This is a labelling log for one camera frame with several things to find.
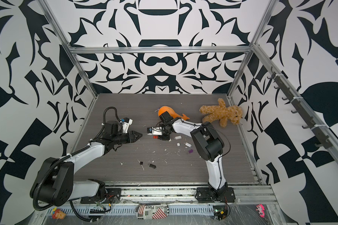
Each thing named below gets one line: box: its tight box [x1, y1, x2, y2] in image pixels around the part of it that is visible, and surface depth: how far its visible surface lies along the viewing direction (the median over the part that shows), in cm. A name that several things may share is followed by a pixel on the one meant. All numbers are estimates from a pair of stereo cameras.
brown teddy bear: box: [199, 97, 243, 128], surface depth 103 cm
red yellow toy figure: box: [51, 206, 67, 220], surface depth 69 cm
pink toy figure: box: [255, 203, 266, 218], surface depth 71 cm
